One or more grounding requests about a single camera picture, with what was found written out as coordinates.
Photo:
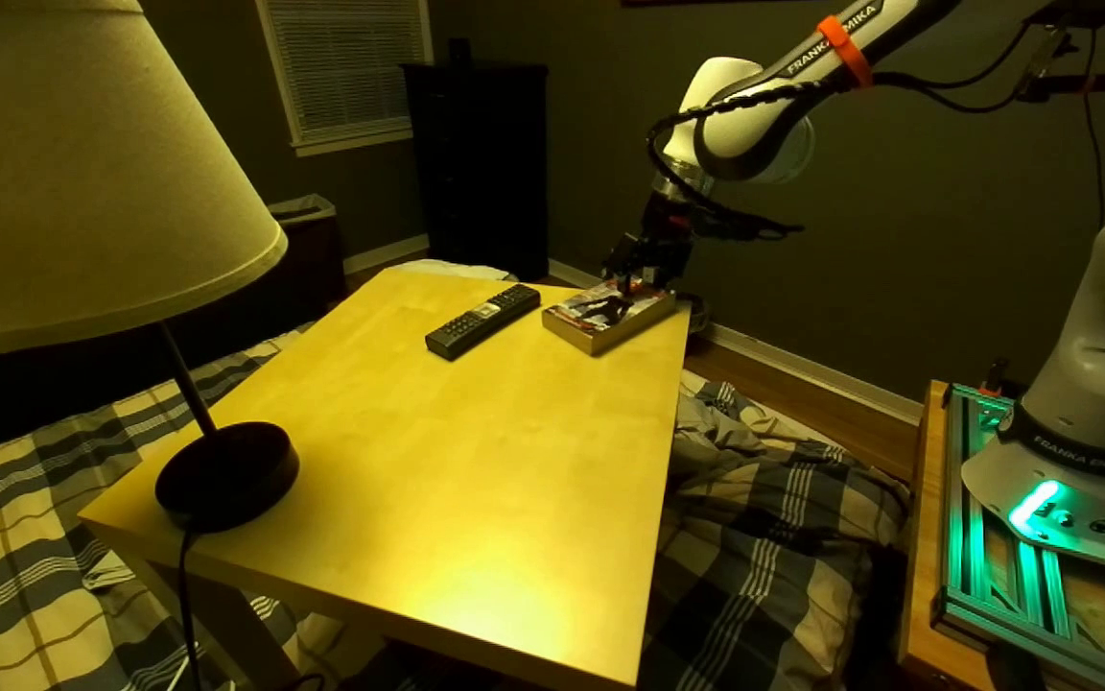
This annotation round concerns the black remote control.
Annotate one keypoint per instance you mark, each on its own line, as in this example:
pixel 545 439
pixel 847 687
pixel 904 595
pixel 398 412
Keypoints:
pixel 480 320

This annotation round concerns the white pillow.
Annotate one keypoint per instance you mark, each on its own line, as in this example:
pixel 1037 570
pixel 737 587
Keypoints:
pixel 452 271

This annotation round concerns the white framed window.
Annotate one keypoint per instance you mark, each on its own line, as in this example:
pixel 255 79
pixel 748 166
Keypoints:
pixel 347 69

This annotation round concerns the table lamp with cream shade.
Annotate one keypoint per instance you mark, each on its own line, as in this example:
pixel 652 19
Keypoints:
pixel 65 192

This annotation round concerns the black camera stand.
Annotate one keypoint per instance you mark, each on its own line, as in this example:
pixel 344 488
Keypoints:
pixel 1092 83

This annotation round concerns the tall dark cabinet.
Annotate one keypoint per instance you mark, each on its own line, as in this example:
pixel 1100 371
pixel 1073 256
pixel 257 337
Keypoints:
pixel 477 166

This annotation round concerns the dark waste bin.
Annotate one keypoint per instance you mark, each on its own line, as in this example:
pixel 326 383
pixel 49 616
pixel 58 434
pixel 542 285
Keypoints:
pixel 310 251

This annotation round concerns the green lit robot mounting platform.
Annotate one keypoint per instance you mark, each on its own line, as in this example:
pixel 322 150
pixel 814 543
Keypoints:
pixel 1000 579

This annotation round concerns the plaid blanket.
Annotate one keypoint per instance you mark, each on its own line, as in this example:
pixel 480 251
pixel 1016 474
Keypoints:
pixel 783 552

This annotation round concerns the light wooden side table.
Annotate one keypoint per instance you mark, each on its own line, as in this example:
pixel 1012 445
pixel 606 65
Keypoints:
pixel 452 474

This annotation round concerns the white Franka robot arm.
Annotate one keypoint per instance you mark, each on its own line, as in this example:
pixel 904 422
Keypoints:
pixel 1096 371

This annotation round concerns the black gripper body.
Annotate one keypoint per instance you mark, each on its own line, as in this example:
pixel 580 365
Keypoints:
pixel 659 242

